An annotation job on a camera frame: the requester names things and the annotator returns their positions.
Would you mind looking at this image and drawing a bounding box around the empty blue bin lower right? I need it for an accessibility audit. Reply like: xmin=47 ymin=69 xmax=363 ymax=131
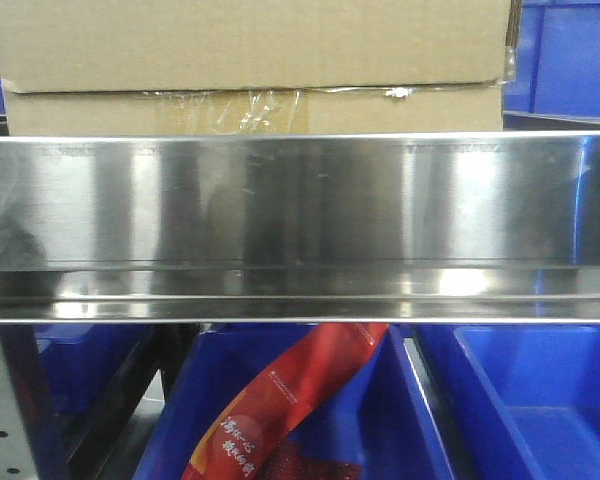
xmin=416 ymin=325 xmax=600 ymax=479

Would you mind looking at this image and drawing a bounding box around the blue bin lower left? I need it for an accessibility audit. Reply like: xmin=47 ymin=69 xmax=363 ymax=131
xmin=34 ymin=323 xmax=147 ymax=414

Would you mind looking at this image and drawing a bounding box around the red snack bag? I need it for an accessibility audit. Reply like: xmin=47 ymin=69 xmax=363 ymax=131
xmin=181 ymin=322 xmax=389 ymax=479

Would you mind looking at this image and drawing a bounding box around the stainless steel shelf rail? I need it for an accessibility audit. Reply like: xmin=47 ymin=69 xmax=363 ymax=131
xmin=0 ymin=131 xmax=600 ymax=323

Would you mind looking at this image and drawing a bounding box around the blue bin with red bag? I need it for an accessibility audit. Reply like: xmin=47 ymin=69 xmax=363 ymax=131
xmin=133 ymin=324 xmax=454 ymax=479

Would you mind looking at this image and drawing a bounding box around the brown cardboard carton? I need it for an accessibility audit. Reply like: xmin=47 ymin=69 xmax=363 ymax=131
xmin=0 ymin=1 xmax=521 ymax=136

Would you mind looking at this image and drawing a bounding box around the blue bin upper right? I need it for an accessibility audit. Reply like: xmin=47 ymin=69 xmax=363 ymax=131
xmin=504 ymin=1 xmax=600 ymax=118

